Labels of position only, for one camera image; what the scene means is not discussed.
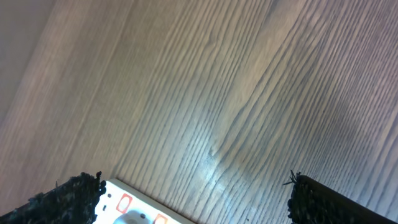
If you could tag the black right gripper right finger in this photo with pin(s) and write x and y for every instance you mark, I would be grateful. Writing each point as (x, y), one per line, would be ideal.
(311, 202)

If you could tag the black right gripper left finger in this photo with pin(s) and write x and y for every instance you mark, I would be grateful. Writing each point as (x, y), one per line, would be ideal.
(72, 202)

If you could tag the white charger plug adapter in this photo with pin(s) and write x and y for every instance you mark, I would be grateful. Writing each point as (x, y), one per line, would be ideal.
(133, 217)

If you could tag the white power strip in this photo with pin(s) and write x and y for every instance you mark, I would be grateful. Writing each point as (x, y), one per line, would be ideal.
(121, 198)

